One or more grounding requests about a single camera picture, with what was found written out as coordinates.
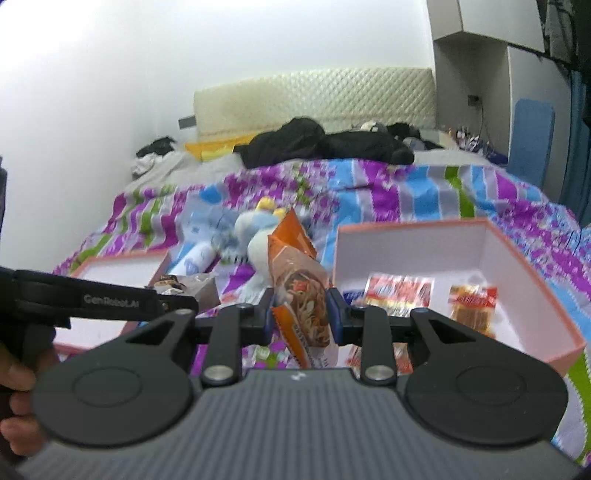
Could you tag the person's left hand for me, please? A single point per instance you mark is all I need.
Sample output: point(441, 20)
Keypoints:
point(21, 429)

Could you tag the deep pink cardboard box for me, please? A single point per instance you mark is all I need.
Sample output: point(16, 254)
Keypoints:
point(528, 316)

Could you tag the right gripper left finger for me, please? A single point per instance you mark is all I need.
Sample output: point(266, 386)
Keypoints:
point(226, 334)

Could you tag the yellow pillow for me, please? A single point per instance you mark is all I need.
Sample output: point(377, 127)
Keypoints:
point(211, 150)

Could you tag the clothes heap on nightstand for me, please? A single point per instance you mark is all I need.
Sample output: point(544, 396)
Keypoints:
point(149, 156)

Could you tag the colourful floral bedspread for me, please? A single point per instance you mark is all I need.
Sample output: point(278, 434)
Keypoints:
point(332, 193)

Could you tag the white blue plush toy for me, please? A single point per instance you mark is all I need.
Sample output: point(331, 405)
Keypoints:
point(253, 229)

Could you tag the red yellow soybean snack bag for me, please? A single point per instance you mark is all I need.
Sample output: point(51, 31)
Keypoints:
point(474, 306)

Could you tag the red clear dried snack bag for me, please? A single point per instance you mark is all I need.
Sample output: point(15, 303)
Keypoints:
point(398, 295)

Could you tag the white wardrobe shelf unit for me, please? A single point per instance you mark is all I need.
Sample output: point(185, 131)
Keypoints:
point(471, 41)

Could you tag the black clothing pile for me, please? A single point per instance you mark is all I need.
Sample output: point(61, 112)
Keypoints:
point(305, 139)

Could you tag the cream quilted headboard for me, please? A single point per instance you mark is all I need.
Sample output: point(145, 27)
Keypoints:
point(336, 98)

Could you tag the orange noodle snack bag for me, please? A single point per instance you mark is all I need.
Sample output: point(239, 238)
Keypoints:
point(300, 284)

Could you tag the white spray bottle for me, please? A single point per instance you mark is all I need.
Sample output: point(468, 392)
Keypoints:
point(193, 259)

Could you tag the pink box lid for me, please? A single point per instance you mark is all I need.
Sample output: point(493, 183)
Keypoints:
point(139, 270)

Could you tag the grey blanket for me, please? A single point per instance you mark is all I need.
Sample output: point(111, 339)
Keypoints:
point(181, 169)

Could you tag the blue curtain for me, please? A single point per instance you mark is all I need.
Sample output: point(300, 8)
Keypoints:
point(575, 193)

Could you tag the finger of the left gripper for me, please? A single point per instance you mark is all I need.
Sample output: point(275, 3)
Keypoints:
point(54, 295)

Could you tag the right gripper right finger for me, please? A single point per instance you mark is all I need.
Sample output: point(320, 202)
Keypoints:
point(374, 331)

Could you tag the blue white cabbage snack bag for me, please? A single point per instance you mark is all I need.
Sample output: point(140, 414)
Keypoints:
point(355, 297)

